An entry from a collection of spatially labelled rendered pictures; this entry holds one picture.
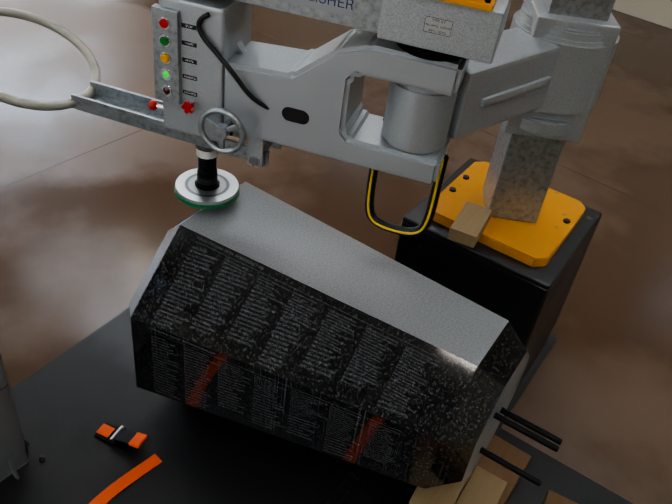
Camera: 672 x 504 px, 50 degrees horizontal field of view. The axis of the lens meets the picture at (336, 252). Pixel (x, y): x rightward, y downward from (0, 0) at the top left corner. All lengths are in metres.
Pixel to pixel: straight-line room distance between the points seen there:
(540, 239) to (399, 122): 0.90
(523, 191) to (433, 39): 0.98
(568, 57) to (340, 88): 0.76
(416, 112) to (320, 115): 0.28
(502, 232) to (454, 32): 1.03
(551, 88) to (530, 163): 0.33
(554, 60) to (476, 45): 0.56
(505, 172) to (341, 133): 0.78
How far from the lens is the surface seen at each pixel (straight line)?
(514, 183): 2.70
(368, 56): 1.98
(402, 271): 2.31
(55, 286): 3.51
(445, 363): 2.09
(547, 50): 2.35
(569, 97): 2.48
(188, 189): 2.48
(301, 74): 2.06
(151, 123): 2.41
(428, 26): 1.88
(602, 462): 3.15
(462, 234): 2.57
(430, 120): 2.03
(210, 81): 2.18
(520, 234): 2.73
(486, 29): 1.87
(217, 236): 2.37
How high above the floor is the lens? 2.30
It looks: 39 degrees down
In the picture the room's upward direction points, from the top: 8 degrees clockwise
